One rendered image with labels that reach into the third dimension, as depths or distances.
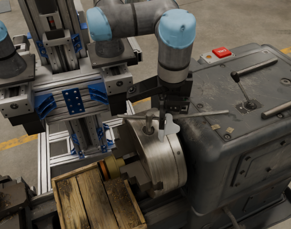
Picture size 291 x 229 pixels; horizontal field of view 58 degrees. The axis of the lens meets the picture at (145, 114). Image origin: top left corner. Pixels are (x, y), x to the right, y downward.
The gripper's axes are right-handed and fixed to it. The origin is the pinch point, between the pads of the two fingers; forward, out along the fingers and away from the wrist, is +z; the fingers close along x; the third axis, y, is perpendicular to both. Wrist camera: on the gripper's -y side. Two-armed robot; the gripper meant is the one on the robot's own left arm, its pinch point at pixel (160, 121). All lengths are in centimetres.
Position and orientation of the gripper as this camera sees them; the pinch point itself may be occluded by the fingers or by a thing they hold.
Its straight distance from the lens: 80.9
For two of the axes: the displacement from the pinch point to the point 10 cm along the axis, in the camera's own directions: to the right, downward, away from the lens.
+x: 0.6, -7.8, 6.2
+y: 10.0, 0.5, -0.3
